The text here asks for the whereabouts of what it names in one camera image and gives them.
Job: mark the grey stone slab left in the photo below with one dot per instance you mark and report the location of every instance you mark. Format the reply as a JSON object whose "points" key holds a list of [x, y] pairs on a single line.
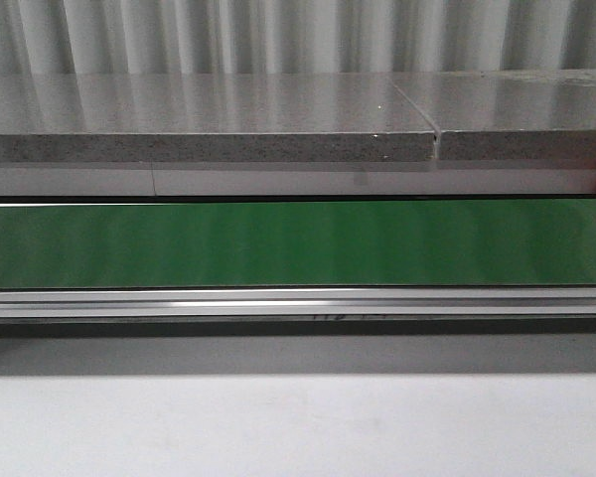
{"points": [[161, 118]]}

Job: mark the grey stone slab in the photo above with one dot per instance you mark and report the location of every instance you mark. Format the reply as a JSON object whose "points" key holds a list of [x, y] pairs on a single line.
{"points": [[161, 118], [514, 117]]}

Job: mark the green conveyor belt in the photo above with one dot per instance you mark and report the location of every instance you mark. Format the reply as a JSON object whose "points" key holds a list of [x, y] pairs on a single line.
{"points": [[352, 243]]}

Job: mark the grey stone slab right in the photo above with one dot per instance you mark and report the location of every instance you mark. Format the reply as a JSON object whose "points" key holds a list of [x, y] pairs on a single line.
{"points": [[514, 117]]}

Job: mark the grey corrugated curtain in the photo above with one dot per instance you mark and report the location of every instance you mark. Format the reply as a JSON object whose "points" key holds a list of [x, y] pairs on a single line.
{"points": [[270, 37]]}

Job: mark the aluminium conveyor side rail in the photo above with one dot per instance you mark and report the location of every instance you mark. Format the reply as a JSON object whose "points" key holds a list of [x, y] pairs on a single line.
{"points": [[166, 310]]}

